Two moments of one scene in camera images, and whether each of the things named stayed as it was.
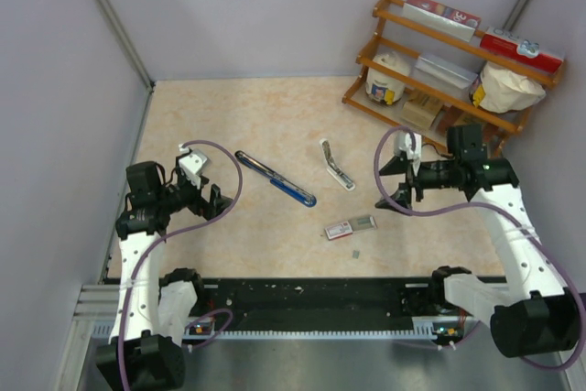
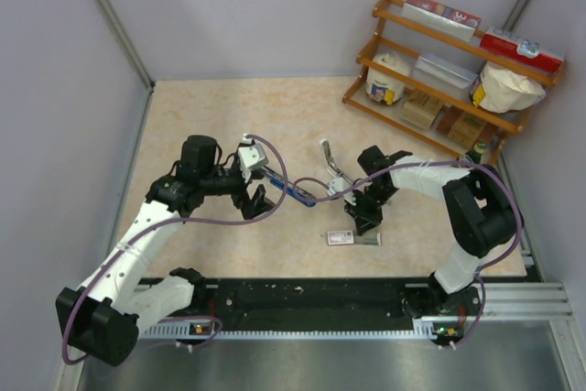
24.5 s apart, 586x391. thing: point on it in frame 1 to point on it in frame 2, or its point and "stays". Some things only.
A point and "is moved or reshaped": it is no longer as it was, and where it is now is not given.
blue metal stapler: [277, 181] stays
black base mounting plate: [319, 301] stays
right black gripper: [398, 165] to [364, 220]
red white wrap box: [522, 49] stays
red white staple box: [350, 226] is moved or reshaped
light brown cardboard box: [420, 110] stays
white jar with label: [383, 86] stays
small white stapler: [333, 168] stays
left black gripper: [208, 210] to [250, 207]
